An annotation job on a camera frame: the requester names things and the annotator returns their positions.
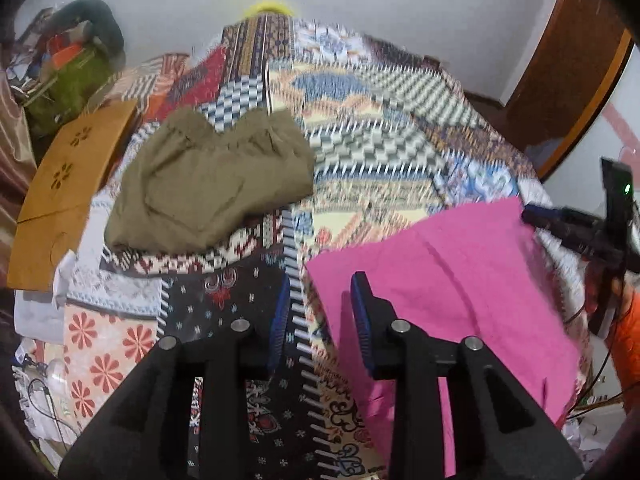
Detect green storage box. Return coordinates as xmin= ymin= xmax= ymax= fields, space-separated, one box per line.
xmin=22 ymin=45 xmax=116 ymax=122

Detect white wardrobe sliding door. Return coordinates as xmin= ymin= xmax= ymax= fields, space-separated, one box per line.
xmin=540 ymin=40 xmax=640 ymax=221

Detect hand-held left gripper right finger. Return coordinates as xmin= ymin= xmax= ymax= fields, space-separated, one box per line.
xmin=350 ymin=271 xmax=586 ymax=480

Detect striped bedsheet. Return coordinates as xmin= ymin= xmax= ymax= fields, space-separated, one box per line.
xmin=97 ymin=50 xmax=223 ymax=126

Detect orange cardboard box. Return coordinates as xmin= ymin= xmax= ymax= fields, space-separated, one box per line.
xmin=50 ymin=42 xmax=83 ymax=64

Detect wooden folding lap tray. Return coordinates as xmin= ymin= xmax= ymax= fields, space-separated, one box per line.
xmin=6 ymin=99 xmax=138 ymax=293

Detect striped brown curtain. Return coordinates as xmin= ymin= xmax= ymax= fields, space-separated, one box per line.
xmin=0 ymin=55 xmax=37 ymax=261

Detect brown wooden door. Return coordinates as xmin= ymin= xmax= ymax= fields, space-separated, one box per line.
xmin=505 ymin=0 xmax=635 ymax=153

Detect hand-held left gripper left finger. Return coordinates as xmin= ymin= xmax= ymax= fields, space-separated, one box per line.
xmin=57 ymin=275 xmax=292 ymax=480

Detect pile of papers and bags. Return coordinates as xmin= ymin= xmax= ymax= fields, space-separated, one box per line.
xmin=10 ymin=7 xmax=66 ymax=91

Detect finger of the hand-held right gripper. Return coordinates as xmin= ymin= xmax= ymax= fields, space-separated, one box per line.
xmin=522 ymin=203 xmax=606 ymax=241
xmin=552 ymin=232 xmax=626 ymax=273

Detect patchwork printed blanket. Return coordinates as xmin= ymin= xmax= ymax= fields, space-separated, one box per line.
xmin=62 ymin=12 xmax=596 ymax=480

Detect pink pants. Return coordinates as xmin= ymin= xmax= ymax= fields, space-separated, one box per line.
xmin=305 ymin=196 xmax=583 ymax=478

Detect olive green pants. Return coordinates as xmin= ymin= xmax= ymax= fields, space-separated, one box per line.
xmin=104 ymin=107 xmax=317 ymax=253

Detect yellow foam tube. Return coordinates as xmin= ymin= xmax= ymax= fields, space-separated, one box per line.
xmin=242 ymin=0 xmax=296 ymax=18

